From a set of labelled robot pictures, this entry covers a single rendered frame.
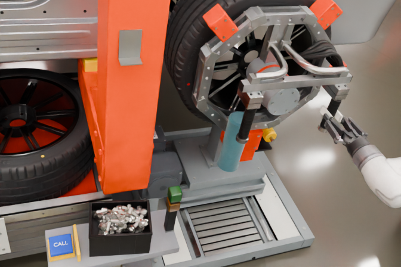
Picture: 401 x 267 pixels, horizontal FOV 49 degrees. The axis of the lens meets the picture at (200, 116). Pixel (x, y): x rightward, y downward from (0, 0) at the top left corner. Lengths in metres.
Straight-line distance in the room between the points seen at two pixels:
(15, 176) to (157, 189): 0.56
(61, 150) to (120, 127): 0.46
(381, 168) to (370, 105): 1.95
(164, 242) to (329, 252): 1.00
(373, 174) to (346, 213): 1.08
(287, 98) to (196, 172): 0.71
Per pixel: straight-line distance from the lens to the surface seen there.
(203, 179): 2.11
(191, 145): 2.25
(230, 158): 1.75
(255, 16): 1.53
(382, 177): 1.47
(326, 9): 1.67
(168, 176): 1.88
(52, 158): 1.77
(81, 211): 1.81
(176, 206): 1.51
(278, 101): 1.60
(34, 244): 1.93
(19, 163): 1.77
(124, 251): 1.55
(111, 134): 1.41
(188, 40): 1.59
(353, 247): 2.42
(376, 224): 2.58
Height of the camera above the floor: 1.78
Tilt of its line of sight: 40 degrees down
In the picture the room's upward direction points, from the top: 12 degrees clockwise
